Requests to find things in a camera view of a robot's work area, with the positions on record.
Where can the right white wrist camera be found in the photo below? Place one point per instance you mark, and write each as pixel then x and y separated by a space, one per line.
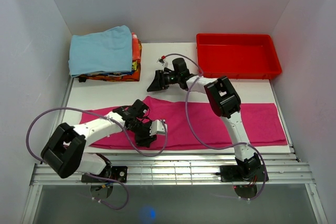
pixel 163 62

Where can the red plastic tray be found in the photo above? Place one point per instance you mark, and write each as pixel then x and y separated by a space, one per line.
pixel 237 56

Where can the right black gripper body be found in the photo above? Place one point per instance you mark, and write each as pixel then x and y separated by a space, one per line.
pixel 170 78

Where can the aluminium rail frame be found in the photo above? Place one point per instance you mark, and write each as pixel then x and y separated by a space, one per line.
pixel 173 167

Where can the folded orange patterned trousers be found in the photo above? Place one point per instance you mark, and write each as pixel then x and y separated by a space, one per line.
pixel 132 76

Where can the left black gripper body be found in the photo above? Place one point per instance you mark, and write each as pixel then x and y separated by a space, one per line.
pixel 139 126

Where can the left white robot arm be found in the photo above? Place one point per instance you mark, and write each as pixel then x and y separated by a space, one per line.
pixel 65 150

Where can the pink trousers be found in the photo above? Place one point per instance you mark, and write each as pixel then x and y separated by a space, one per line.
pixel 191 123

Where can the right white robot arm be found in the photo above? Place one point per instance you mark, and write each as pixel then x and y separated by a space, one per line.
pixel 225 103

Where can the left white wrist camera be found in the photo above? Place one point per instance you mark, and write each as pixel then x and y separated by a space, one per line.
pixel 158 127

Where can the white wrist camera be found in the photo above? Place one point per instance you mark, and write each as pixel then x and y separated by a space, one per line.
pixel 163 62
pixel 158 127

